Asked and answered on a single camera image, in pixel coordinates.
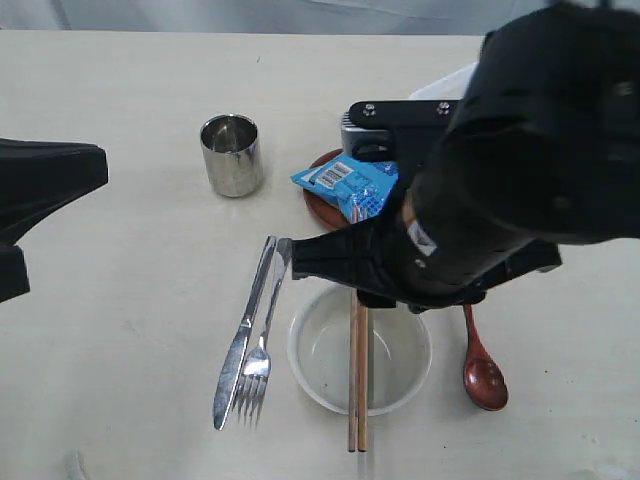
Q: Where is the brown wooden spoon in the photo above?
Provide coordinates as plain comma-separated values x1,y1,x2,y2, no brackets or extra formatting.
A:
463,304,509,411

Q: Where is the stainless steel cup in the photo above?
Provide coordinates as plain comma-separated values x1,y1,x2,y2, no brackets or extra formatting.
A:
200,114,264,198

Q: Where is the white perforated plastic basket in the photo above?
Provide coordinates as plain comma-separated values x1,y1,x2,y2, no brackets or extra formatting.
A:
409,62,478,101

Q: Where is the white backdrop curtain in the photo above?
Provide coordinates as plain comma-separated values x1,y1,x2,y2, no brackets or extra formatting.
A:
1,0,546,35

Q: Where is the wooden chopstick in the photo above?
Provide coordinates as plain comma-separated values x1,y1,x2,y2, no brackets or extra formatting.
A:
347,289,358,453
356,207,370,454

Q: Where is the pale green ceramic bowl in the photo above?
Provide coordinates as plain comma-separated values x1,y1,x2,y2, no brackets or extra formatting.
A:
287,285,432,416

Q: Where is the silver metal utensil handle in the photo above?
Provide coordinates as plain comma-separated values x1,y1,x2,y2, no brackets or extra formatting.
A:
232,238,292,427

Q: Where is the blue snack packet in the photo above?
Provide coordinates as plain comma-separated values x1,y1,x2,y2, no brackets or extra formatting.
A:
291,153,398,222

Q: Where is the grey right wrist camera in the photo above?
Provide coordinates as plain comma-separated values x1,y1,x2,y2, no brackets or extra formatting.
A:
340,111,394,163

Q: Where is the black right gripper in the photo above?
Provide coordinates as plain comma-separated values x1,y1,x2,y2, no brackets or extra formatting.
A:
291,101,562,311

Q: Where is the dark metal knife handle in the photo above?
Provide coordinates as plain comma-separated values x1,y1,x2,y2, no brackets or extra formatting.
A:
212,236,277,431

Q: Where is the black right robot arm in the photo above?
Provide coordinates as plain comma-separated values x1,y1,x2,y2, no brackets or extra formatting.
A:
291,1,639,312

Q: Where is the brown wooden plate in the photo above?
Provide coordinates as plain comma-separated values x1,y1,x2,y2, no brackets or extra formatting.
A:
302,148,349,231

